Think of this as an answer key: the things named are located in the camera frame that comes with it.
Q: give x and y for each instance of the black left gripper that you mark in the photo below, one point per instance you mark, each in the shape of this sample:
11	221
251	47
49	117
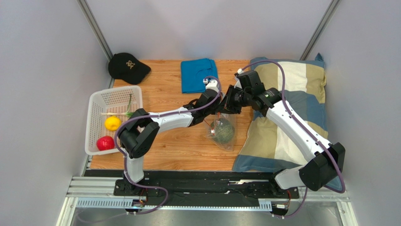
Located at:
219	101

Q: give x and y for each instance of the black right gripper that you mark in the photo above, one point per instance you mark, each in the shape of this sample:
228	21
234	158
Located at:
231	102

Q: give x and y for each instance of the clear zip top bag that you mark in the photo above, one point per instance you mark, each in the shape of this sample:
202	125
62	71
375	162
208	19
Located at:
210	119

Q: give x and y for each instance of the green fake scallion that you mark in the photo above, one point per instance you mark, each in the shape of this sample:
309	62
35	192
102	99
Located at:
127	113

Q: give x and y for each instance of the yellow fake pear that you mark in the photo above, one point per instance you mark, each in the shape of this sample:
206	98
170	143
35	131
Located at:
112	123

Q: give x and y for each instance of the red fake apple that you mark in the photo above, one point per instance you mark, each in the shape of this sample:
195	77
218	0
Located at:
105	143

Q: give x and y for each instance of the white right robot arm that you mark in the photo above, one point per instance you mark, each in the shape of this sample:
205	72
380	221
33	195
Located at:
325	159

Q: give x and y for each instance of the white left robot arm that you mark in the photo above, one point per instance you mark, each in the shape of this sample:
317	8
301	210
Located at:
135	136

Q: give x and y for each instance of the green netted fake melon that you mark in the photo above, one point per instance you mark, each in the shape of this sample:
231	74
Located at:
222	131

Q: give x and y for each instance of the folded blue shirt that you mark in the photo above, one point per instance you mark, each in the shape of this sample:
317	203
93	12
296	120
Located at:
193	73

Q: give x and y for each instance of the striped blue beige pillow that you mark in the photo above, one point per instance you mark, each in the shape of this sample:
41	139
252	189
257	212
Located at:
267	148

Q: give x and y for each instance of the white plastic basket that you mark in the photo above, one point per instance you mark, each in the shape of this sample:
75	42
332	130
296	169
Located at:
113	100

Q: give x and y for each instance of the black baseball cap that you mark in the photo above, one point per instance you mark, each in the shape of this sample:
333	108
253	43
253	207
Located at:
124	66

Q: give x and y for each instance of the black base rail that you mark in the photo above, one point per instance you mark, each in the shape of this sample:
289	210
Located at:
181	190

